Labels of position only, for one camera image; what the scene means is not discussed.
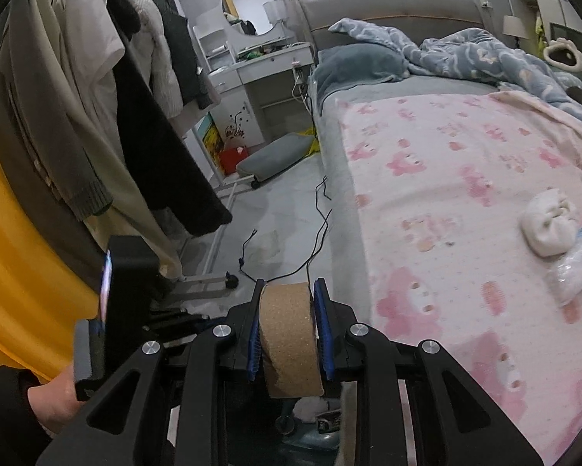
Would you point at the white cat bed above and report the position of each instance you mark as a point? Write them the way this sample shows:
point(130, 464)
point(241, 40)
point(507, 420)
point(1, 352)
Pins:
point(577, 63)

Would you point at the beige long coat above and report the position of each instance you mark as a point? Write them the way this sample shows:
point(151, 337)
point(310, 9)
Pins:
point(48, 24)

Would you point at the person's left hand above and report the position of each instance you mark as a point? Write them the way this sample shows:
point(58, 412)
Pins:
point(53, 393)

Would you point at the black long garment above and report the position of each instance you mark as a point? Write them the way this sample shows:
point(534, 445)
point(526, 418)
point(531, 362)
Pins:
point(160, 155)

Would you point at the bed with grey headboard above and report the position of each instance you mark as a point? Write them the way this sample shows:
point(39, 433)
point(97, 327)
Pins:
point(392, 9)

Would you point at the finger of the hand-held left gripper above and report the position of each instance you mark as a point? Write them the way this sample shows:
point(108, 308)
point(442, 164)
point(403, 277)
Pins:
point(179, 323)

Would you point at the black framed picture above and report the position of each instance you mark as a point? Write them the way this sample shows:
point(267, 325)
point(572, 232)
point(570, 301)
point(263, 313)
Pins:
point(570, 33)

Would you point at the grey floor cushion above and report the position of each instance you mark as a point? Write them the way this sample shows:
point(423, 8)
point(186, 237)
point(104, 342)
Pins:
point(276, 158)

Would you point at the oval mirror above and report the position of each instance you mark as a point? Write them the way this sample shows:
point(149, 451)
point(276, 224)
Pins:
point(252, 5)

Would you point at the white shirt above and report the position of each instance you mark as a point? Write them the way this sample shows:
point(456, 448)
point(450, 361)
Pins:
point(92, 68)

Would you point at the white vanity lamp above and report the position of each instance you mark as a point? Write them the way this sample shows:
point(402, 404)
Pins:
point(274, 9)

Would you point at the yellow curtain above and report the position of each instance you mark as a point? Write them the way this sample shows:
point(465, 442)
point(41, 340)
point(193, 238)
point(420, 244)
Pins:
point(24, 276)

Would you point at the bedside lamp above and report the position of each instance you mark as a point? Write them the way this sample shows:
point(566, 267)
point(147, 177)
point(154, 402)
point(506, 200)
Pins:
point(514, 24)

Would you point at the red box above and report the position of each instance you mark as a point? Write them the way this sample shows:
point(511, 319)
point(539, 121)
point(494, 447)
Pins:
point(232, 158)

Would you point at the pink printed blanket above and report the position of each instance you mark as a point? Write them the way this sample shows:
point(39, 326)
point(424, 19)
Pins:
point(441, 204)

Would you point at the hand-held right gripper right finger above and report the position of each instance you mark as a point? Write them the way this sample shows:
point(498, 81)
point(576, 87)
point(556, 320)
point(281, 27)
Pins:
point(322, 335)

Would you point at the dark grey knit vest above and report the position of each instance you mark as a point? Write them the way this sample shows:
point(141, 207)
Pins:
point(184, 53)

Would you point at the olive knit cardigan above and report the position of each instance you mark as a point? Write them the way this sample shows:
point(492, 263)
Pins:
point(53, 131)

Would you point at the yellow plastic bag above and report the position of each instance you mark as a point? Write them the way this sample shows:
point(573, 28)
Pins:
point(310, 143)

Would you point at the grey-blue pillow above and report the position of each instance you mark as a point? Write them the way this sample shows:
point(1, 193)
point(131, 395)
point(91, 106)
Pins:
point(363, 65)

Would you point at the white vanity desk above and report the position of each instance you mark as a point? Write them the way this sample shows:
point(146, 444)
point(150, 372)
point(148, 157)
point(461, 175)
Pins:
point(266, 65)

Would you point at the white plush toy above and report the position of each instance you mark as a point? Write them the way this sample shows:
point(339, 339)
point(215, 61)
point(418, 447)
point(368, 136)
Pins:
point(548, 228)

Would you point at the yellow painting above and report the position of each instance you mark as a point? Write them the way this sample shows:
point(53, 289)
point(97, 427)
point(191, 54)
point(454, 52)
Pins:
point(212, 136)

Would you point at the white puffer jacket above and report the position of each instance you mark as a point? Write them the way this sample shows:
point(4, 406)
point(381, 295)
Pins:
point(160, 68)

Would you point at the clear plastic bag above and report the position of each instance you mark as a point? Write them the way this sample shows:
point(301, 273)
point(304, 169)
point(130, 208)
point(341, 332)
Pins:
point(572, 272)

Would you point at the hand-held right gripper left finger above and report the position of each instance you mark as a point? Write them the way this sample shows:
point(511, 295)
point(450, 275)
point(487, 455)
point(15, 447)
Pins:
point(254, 344)

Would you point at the white clothes rack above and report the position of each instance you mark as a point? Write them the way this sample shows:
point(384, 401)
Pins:
point(213, 252)

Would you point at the blue patterned duvet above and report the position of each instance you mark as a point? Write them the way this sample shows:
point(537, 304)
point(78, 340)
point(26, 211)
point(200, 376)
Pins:
point(465, 53)

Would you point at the small white tissue wad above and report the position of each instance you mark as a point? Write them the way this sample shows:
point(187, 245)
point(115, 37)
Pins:
point(310, 407)

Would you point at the pile of cosmetics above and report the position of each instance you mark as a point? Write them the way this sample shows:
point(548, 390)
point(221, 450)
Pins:
point(266, 51)

